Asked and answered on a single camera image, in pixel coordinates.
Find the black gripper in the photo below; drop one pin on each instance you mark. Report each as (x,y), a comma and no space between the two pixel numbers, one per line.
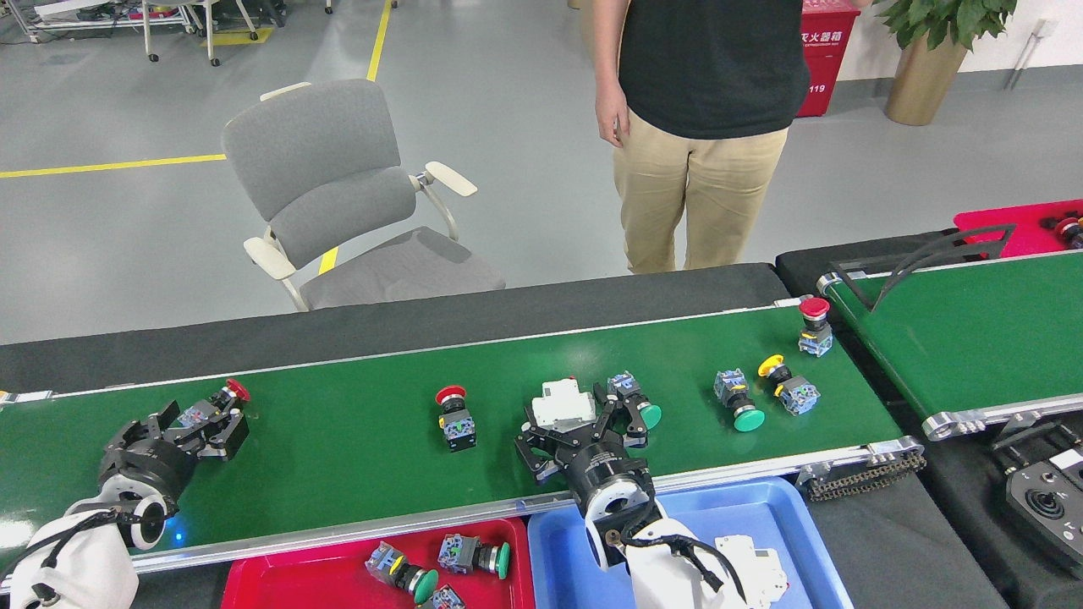
(148,465)
(605,463)

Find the white circuit breaker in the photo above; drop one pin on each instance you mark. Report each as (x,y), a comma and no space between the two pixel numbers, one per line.
(563,404)
(757,567)

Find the red mushroom push button switch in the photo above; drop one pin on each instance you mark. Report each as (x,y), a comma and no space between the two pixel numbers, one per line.
(447,600)
(1070,228)
(815,308)
(459,433)
(239,390)

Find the green mushroom push button switch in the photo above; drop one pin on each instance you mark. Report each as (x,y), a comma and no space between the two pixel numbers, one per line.
(749,419)
(457,552)
(385,561)
(650,416)

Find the person's right forearm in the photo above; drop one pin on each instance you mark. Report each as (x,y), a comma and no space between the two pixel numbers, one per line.
(609,46)

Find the long green conveyor belt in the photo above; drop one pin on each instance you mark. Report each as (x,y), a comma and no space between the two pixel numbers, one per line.
(355,440)

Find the red plastic tray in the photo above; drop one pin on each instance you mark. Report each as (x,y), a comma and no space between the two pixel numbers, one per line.
(296,584)

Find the blue plastic tray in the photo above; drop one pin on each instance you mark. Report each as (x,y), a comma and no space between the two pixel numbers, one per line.
(804,541)

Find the green conveyor with black guide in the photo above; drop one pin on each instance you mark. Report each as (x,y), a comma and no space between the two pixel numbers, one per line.
(973,347)

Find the person's right hand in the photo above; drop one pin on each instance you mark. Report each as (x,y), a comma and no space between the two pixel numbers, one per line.
(611,114)

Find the long black table cover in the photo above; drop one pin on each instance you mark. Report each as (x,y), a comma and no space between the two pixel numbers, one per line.
(254,347)

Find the grey office chair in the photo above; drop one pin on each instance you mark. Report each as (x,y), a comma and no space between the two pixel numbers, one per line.
(313,144)

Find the person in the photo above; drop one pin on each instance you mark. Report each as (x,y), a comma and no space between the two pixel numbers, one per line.
(711,76)

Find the white wheeled metal rack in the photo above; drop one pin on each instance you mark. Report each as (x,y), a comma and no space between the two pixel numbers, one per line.
(145,25)

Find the red fire extinguisher box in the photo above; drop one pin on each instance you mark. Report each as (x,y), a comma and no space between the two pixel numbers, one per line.
(825,59)

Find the black joystick controller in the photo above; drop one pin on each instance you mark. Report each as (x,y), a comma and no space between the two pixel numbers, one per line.
(1049,507)

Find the potted plant in gold pot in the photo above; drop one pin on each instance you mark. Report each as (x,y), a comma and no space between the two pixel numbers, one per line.
(922,85)

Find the red plastic bin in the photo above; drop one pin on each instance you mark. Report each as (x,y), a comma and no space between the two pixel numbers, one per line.
(1028,222)

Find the black curved guide bracket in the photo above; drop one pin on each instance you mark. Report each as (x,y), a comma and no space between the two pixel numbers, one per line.
(931,254)

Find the white wall pipe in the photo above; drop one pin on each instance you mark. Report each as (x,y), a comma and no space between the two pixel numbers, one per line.
(1046,28)

